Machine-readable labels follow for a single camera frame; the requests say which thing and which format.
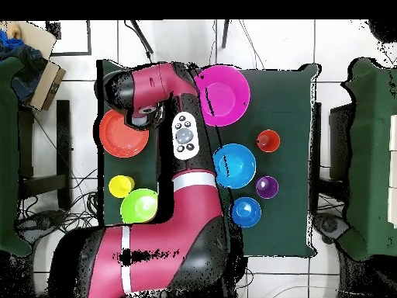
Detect large shallow orange bowl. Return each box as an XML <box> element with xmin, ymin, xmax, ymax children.
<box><xmin>98</xmin><ymin>109</ymin><xmax>150</xmax><ymax>158</ymax></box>

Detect beige board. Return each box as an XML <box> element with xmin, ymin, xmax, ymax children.
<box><xmin>7</xmin><ymin>20</ymin><xmax>57</xmax><ymax>61</ymax></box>

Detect black camera tripod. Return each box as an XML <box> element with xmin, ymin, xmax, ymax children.
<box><xmin>123</xmin><ymin>19</ymin><xmax>231</xmax><ymax>70</ymax></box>

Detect large pink bowl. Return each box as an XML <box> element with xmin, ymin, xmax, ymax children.
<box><xmin>193</xmin><ymin>64</ymin><xmax>251</xmax><ymax>127</ymax></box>

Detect small dark blue bowl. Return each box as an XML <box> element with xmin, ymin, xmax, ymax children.
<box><xmin>230</xmin><ymin>196</ymin><xmax>262</xmax><ymax>229</ymax></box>

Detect black floor frame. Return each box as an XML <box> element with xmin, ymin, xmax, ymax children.
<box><xmin>45</xmin><ymin>19</ymin><xmax>93</xmax><ymax>57</ymax></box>

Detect white boxes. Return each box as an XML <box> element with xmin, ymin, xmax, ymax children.
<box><xmin>388</xmin><ymin>113</ymin><xmax>397</xmax><ymax>230</ymax></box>

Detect black stool frame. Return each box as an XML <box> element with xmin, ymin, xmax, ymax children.
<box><xmin>17</xmin><ymin>99</ymin><xmax>73</xmax><ymax>213</ymax></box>

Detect purple cup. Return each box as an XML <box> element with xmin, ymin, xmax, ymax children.
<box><xmin>255</xmin><ymin>175</ymin><xmax>280</xmax><ymax>200</ymax></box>

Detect tangle of black cables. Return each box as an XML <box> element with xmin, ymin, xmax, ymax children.
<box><xmin>18</xmin><ymin>167</ymin><xmax>103</xmax><ymax>234</ymax></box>

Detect dark green table cloth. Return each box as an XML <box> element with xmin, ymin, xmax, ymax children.
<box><xmin>96</xmin><ymin>58</ymin><xmax>323</xmax><ymax>258</ymax></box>

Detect yellow cup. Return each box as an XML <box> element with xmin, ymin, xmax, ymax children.
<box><xmin>108</xmin><ymin>175</ymin><xmax>136</xmax><ymax>199</ymax></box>

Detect green bowl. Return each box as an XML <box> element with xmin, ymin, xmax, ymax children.
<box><xmin>119</xmin><ymin>188</ymin><xmax>160</xmax><ymax>225</ymax></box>

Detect light blue bowl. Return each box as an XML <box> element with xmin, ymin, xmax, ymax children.
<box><xmin>212</xmin><ymin>143</ymin><xmax>257</xmax><ymax>189</ymax></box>

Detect black box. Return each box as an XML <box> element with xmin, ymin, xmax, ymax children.
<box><xmin>328</xmin><ymin>102</ymin><xmax>354</xmax><ymax>182</ymax></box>

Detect green cloth covered table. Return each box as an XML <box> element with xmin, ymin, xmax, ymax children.
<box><xmin>337</xmin><ymin>57</ymin><xmax>397</xmax><ymax>262</ymax></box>
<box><xmin>0</xmin><ymin>56</ymin><xmax>33</xmax><ymax>258</ymax></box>

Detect orange cup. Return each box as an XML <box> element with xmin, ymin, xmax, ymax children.
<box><xmin>256</xmin><ymin>129</ymin><xmax>281</xmax><ymax>154</ymax></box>

